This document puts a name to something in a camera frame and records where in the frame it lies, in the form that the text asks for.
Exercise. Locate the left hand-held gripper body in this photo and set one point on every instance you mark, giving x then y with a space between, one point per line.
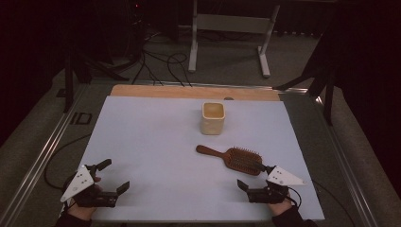
77 186

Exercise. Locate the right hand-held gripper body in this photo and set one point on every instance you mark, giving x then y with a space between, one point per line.
283 178

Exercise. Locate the wooden paddle hairbrush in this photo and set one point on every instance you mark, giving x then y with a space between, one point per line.
242 160

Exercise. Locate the cream square cup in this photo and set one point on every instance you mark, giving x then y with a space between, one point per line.
212 126

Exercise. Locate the person's left hand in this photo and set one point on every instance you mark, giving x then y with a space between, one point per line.
82 213

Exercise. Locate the person's right hand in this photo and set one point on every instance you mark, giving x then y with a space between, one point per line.
279 208

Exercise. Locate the white table mat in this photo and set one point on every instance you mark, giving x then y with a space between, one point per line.
157 151

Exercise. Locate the dark round table grommet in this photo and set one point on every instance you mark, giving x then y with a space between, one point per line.
228 98

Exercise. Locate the black metal stand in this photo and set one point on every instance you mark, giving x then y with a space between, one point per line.
329 101
68 88

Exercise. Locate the dark equipment rack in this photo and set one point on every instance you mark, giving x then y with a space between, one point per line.
135 19

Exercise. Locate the aluminium frame rail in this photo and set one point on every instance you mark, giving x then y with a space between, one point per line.
38 164
220 85
346 164

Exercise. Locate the white metal stand frame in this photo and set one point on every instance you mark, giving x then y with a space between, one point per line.
233 23

